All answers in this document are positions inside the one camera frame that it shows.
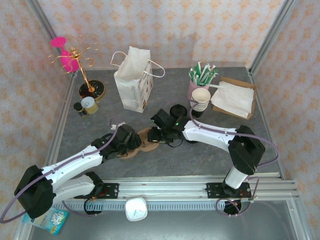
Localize black plastic cup lid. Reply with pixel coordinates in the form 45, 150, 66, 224
169, 103, 188, 119

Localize white printed paper gift bag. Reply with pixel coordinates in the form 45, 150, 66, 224
110, 45, 166, 114

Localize stack of paper cups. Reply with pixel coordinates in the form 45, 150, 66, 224
190, 87, 212, 119

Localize pink straw holder cup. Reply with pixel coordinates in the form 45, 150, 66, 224
187, 76, 210, 101

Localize gold tin can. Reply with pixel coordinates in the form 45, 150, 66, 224
81, 96, 99, 115

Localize small dark bottle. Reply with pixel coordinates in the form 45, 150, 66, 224
73, 102, 88, 118

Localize white rounded square device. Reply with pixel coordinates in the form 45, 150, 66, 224
124, 196, 148, 222

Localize stack of white napkins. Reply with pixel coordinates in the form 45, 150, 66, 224
210, 80, 255, 118

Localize white napkins on cardboard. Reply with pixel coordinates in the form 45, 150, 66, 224
211, 76, 258, 120

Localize pink silicone wine glass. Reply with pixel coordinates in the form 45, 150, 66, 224
50, 36, 79, 73

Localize blue snack packet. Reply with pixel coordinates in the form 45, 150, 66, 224
22, 207, 69, 236

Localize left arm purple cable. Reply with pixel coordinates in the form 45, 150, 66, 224
0, 118, 121, 224

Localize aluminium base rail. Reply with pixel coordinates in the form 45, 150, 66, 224
49, 174, 300, 201

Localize gold wire cup rack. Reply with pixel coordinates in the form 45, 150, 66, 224
46, 34, 106, 103

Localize aluminium table side rail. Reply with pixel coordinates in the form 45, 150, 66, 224
46, 72, 77, 180
247, 68, 286, 180

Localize grey slotted cable duct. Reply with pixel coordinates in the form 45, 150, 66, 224
53, 201, 227, 212

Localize aluminium frame post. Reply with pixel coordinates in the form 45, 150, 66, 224
248, 0, 297, 76
26, 0, 77, 78

